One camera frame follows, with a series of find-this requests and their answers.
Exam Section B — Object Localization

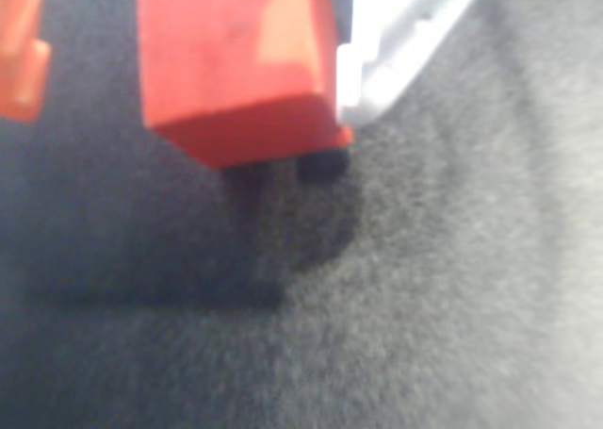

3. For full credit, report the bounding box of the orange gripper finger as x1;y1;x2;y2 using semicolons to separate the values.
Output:
0;0;52;124

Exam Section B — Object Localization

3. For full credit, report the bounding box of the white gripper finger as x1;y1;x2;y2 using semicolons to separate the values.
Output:
336;0;494;126

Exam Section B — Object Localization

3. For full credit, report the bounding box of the red cube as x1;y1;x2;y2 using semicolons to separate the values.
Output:
135;0;354;171

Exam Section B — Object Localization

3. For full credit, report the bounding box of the black felt mat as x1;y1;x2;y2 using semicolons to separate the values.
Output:
0;0;603;429

